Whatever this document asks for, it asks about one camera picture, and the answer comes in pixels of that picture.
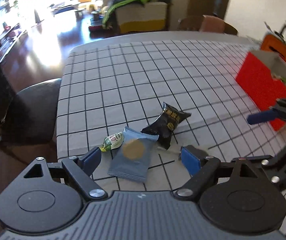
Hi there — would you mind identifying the black snack packet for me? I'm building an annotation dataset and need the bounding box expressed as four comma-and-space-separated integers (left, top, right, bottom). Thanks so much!
141, 102, 192, 150

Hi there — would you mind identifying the black seat wooden chair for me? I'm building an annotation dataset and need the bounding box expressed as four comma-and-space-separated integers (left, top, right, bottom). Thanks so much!
0, 55, 62, 165

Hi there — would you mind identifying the orange green tissue holder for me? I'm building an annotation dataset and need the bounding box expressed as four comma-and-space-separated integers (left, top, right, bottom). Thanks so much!
260, 33, 286, 62

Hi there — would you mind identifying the green small snack packet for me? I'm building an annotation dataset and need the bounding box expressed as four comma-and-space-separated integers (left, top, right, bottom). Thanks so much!
100, 132, 124, 152

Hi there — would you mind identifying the coffee table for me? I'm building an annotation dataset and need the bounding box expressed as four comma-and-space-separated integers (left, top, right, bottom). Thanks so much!
49, 0, 80, 16

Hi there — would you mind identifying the blue cookie packet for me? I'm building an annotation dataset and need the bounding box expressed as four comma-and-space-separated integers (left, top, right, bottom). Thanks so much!
108, 127, 159, 183

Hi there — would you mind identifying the tv cabinet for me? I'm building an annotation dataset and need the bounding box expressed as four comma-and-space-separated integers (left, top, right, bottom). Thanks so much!
0, 23, 27, 63

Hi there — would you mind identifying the red cardboard box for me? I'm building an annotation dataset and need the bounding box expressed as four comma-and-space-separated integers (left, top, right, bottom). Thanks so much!
235, 50, 286, 131

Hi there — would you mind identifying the checkered white tablecloth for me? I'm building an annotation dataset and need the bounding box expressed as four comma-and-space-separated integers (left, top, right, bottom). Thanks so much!
55, 31, 286, 235

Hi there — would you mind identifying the wooden chair with pink cloth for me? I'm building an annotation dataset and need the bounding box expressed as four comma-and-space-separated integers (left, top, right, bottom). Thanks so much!
177, 15, 238, 36

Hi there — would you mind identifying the sofa with cream cover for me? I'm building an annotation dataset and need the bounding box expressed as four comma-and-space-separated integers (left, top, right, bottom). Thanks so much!
115, 2, 168, 34

